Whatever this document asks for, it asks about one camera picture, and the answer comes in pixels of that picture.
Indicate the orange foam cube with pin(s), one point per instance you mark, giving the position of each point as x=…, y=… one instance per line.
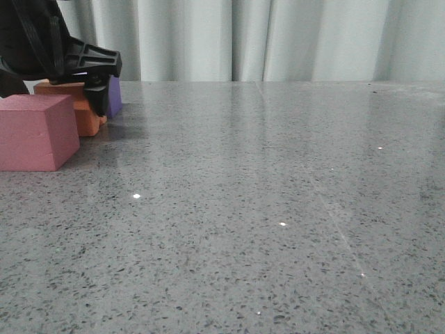
x=88, y=122

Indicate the pale green curtain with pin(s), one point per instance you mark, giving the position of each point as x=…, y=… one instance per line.
x=266, y=40

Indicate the purple foam cube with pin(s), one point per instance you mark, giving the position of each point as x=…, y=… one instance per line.
x=114, y=95

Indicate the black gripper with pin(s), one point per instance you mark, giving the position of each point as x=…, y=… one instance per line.
x=36, y=44

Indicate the pink foam cube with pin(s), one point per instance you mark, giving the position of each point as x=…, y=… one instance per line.
x=38, y=132

